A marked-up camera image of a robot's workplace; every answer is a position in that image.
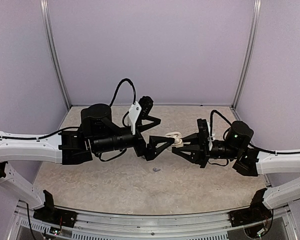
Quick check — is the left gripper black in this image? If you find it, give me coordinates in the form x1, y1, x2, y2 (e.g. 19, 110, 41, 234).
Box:
92, 116, 175, 161

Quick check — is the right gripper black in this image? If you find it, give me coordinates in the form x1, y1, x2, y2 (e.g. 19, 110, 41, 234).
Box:
172, 132, 241, 168

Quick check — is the cream earbud charging case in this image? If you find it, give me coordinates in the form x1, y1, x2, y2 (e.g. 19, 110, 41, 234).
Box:
164, 131, 184, 148

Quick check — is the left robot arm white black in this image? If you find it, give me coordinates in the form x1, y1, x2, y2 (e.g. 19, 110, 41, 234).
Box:
0, 102, 175, 223

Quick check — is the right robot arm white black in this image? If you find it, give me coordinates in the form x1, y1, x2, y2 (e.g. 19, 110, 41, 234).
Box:
171, 119, 300, 222

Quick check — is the purple earbud front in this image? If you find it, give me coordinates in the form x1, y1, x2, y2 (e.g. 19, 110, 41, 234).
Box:
152, 167, 161, 172

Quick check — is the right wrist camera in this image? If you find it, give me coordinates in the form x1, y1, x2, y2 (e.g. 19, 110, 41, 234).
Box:
197, 118, 214, 150

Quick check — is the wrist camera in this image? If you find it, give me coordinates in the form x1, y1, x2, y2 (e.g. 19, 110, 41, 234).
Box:
127, 96, 154, 135
197, 118, 214, 150

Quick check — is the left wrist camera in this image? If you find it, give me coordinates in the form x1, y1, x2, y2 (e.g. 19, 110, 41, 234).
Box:
127, 96, 154, 135

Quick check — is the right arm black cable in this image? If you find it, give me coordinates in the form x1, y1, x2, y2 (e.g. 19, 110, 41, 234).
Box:
209, 109, 300, 167

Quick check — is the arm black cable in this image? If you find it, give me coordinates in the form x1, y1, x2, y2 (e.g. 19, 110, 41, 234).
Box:
0, 78, 137, 161
209, 109, 300, 167

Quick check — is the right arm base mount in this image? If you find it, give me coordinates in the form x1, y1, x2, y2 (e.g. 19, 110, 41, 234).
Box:
229, 188, 273, 227

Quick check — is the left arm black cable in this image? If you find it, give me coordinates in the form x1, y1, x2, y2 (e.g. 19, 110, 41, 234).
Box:
0, 78, 137, 161

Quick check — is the front aluminium rail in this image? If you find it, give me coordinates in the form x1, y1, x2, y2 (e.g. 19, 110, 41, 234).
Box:
4, 203, 300, 240

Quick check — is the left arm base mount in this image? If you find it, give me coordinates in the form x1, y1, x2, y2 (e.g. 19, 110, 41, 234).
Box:
33, 190, 78, 228

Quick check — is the right aluminium frame post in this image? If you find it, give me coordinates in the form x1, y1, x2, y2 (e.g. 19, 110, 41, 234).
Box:
231, 0, 262, 112

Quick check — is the aluminium frame post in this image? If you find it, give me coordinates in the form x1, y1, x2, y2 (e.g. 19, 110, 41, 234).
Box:
231, 0, 262, 112
40, 0, 72, 111

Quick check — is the left aluminium frame post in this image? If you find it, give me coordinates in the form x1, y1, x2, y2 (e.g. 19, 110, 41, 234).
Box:
40, 0, 72, 111

